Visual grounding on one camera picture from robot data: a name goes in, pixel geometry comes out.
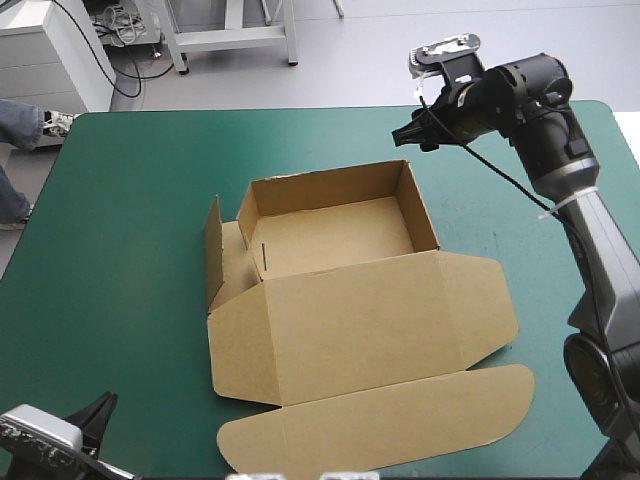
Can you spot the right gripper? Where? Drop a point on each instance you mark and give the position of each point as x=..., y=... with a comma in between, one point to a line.
x=452, y=107

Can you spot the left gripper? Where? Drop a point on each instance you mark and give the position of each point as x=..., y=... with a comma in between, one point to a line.
x=70, y=471

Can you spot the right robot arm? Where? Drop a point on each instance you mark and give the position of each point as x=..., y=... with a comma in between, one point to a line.
x=557, y=150

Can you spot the brown cardboard box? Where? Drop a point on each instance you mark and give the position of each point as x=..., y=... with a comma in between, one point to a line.
x=360, y=320

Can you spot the person's legs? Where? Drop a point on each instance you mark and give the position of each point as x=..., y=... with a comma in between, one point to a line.
x=20, y=125

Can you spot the white cabinet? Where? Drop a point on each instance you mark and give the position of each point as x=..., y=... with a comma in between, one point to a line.
x=45, y=55

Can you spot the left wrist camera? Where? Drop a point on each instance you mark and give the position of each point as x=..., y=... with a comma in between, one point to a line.
x=37, y=432

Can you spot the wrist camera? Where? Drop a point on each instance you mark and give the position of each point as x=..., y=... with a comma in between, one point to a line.
x=440, y=52
x=37, y=432

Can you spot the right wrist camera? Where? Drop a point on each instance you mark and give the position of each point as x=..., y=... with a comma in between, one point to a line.
x=440, y=52

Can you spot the white metal table frame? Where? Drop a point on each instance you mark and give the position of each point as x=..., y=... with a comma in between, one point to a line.
x=235, y=40

